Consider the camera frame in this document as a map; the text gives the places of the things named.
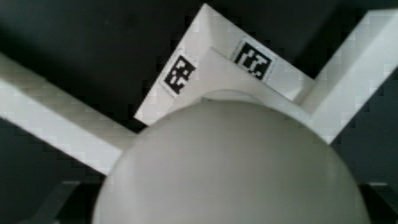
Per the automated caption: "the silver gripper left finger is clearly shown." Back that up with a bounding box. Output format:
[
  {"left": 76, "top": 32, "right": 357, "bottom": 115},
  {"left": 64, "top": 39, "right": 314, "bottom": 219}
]
[{"left": 17, "top": 181, "right": 80, "bottom": 224}]

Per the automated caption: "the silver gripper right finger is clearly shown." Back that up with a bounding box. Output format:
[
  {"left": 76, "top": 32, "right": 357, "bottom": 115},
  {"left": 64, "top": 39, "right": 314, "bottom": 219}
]
[{"left": 368, "top": 182, "right": 398, "bottom": 217}]

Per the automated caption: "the white lamp bulb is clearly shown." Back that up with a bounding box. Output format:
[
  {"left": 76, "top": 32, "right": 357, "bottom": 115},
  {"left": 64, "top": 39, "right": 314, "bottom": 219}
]
[{"left": 92, "top": 94, "right": 369, "bottom": 224}]

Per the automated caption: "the white fence frame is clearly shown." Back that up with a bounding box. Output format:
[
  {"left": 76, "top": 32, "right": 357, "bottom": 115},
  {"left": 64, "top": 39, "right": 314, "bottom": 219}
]
[{"left": 0, "top": 7, "right": 398, "bottom": 173}]

